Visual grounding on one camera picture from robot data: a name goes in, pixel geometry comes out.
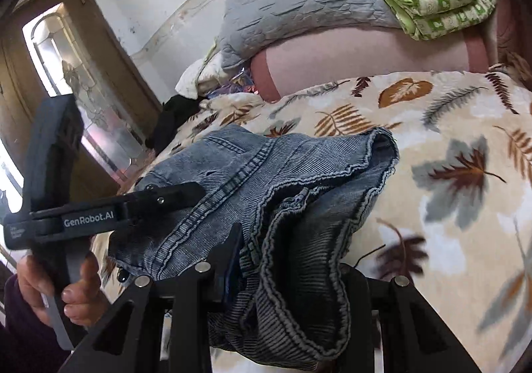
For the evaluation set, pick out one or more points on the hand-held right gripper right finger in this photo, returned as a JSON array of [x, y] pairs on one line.
[[401, 308]]

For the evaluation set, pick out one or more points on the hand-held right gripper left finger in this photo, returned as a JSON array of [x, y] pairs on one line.
[[233, 260]]

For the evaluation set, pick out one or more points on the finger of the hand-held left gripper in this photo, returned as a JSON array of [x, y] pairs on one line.
[[170, 197]]

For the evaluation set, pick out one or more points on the blue denim pants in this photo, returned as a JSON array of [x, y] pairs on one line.
[[291, 198]]

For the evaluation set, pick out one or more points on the person's left hand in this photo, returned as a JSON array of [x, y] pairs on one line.
[[85, 302]]

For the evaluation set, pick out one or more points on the black cloth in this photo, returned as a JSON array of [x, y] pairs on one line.
[[174, 123]]

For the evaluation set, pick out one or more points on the wooden door with glass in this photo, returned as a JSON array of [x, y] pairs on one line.
[[83, 77]]

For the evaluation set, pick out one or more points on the white crumpled cloth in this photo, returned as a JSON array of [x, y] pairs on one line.
[[195, 77]]

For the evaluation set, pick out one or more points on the colourful shiny wrapper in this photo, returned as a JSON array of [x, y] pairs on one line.
[[232, 84]]

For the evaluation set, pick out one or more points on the leaf print blanket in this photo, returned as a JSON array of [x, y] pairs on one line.
[[457, 173]]

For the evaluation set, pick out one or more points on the white ornate headboard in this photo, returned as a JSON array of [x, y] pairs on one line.
[[166, 3]]

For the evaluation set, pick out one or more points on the pink bolster pillow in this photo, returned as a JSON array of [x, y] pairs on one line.
[[353, 61]]

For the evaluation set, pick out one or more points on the grey quilted pillow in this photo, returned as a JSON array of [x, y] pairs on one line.
[[299, 7]]

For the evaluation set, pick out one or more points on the brown upholstered furniture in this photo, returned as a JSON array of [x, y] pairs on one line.
[[517, 23]]

